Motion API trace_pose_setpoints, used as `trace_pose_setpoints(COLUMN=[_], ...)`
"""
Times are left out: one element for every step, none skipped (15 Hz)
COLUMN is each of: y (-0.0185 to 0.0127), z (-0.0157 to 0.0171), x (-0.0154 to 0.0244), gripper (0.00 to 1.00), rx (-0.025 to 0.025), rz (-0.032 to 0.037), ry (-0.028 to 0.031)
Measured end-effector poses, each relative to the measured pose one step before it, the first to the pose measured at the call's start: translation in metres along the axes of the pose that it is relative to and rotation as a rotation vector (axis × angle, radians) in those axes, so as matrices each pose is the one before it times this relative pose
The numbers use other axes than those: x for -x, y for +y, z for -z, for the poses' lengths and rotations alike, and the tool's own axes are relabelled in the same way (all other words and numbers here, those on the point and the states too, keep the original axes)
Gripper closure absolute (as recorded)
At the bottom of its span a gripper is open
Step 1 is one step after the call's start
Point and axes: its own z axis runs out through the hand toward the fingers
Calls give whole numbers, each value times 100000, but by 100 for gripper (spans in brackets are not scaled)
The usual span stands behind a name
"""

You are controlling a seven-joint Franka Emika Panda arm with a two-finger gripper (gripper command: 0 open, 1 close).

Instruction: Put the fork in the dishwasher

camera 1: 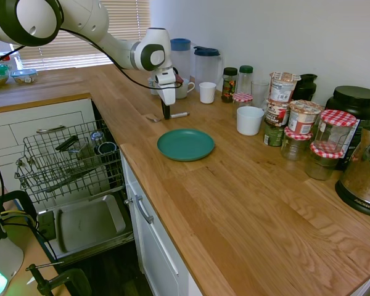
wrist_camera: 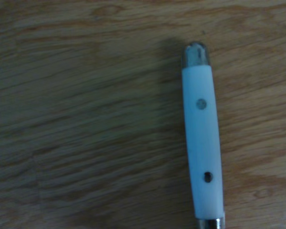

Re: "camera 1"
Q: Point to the blue lid food container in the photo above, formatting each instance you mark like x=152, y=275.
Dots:
x=24, y=76

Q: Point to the black screw clamp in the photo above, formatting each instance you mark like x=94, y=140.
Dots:
x=21, y=197
x=71, y=277

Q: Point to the stainless steel electric kettle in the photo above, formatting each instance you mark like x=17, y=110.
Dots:
x=360, y=179

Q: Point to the clear plastic container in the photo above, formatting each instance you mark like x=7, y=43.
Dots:
x=80, y=151

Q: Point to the white ceramic mug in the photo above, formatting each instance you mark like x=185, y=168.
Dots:
x=185, y=89

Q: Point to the round silver cabinet knob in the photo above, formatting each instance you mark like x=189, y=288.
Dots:
x=128, y=201

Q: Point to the white cabinet door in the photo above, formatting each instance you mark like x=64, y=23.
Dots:
x=148, y=262

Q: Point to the white robot base green light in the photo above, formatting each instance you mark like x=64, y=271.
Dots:
x=3, y=256

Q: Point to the black square container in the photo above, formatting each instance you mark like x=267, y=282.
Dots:
x=66, y=143

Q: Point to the red checked lid glass jar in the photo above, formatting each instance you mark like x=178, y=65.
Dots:
x=296, y=146
x=243, y=103
x=322, y=165
x=336, y=132

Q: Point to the clear bottle green cap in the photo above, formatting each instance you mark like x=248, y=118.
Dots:
x=246, y=78

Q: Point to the stainless dishwasher door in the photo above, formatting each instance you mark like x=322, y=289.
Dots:
x=89, y=225

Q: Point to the spice jar dark green lid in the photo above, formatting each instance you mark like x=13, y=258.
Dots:
x=229, y=86

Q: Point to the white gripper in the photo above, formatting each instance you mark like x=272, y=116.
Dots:
x=166, y=89

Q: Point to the white drawer front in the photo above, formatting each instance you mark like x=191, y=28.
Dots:
x=160, y=234

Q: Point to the wide white cup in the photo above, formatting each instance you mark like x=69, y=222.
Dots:
x=249, y=121

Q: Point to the dark green tin can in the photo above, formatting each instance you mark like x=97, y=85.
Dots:
x=273, y=135

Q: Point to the red white oatmeal cup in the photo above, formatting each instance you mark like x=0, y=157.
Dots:
x=283, y=87
x=303, y=118
x=277, y=114

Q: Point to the clear glass jar with label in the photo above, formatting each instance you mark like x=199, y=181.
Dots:
x=97, y=138

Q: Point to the large black tub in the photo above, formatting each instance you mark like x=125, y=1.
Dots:
x=354, y=105

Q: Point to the clear glass tumbler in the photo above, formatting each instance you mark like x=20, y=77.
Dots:
x=260, y=94

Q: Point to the small white cup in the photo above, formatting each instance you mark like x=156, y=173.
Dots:
x=207, y=92

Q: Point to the white lid food container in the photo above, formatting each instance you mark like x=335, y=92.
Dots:
x=3, y=58

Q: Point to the teal plastic plate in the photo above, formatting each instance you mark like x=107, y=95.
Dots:
x=186, y=145

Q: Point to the white base cabinet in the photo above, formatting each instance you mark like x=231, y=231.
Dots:
x=6, y=129

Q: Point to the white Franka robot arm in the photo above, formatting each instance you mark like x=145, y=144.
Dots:
x=80, y=18

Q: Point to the patterned paper cup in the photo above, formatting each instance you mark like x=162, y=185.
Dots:
x=151, y=84

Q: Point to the clear pitcher dark blue lid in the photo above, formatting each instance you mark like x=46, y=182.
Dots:
x=207, y=69

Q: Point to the clear pitcher light blue lid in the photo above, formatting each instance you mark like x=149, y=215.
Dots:
x=181, y=58

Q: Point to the white window blind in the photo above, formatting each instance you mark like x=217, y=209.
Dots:
x=80, y=52

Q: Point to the black mug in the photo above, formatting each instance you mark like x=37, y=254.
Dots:
x=107, y=148

